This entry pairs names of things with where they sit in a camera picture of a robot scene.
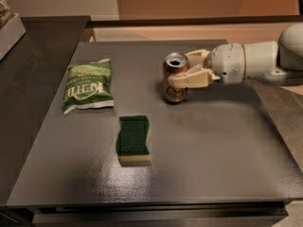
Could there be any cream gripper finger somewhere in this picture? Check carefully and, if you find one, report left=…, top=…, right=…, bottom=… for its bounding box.
left=186, top=49, right=210, bottom=67
left=168, top=68, right=220, bottom=89

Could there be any orange soda can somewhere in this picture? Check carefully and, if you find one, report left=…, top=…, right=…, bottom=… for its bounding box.
left=163, top=52, right=188, bottom=103

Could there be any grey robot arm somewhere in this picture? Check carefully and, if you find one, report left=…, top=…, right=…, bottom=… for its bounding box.
left=168, top=23, right=303, bottom=88

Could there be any green and yellow sponge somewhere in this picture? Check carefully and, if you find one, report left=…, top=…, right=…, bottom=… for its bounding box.
left=116, top=115, right=152, bottom=166

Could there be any green chip bag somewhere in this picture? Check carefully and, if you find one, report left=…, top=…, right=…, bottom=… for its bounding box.
left=62, top=59, right=114, bottom=114

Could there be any dark side table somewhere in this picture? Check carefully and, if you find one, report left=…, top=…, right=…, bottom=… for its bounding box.
left=0, top=16, right=90, bottom=208

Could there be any white box at left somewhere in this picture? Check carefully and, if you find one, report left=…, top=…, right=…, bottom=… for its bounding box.
left=0, top=14, right=26, bottom=61

